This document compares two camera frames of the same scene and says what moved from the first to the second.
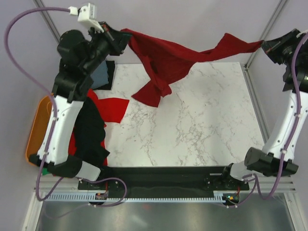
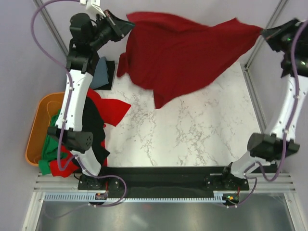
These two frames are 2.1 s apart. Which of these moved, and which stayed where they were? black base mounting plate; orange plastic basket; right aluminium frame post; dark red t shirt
Moved: dark red t shirt
Stayed: right aluminium frame post; black base mounting plate; orange plastic basket
